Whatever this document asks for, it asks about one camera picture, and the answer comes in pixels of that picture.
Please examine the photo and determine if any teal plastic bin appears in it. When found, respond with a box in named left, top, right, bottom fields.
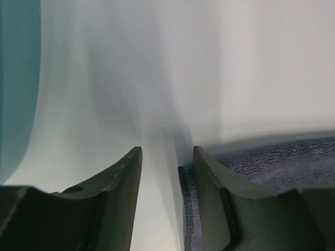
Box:
left=1, top=1, right=41, bottom=183

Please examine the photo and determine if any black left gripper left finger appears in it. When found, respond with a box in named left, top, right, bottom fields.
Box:
left=1, top=147, right=142, bottom=250

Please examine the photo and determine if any dark grey-blue towel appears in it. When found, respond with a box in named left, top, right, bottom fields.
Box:
left=177, top=137, right=334, bottom=250

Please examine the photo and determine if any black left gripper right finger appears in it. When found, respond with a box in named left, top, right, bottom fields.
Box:
left=193, top=146, right=334, bottom=250

